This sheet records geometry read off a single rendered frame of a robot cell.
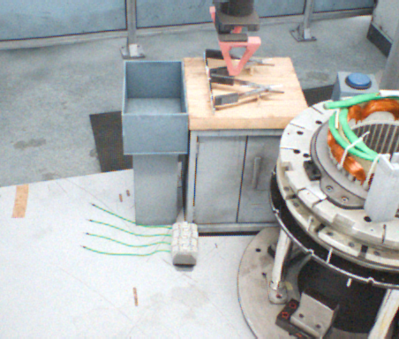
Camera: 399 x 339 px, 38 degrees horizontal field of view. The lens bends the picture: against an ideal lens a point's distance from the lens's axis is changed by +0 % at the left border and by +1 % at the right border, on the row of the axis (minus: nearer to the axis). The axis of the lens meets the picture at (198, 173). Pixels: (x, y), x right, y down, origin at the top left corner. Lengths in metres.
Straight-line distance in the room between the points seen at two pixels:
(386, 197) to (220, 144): 0.35
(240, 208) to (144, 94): 0.28
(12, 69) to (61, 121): 0.53
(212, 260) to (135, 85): 0.36
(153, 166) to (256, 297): 0.29
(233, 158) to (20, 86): 2.12
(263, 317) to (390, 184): 0.38
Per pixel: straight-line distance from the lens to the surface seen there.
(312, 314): 0.98
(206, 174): 1.03
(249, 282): 1.04
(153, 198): 1.10
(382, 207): 0.75
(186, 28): 3.23
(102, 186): 1.24
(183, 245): 1.06
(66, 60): 3.21
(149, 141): 0.98
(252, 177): 1.05
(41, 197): 1.23
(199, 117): 0.94
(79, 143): 2.62
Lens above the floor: 1.62
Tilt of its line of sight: 41 degrees down
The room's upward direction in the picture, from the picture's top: 3 degrees clockwise
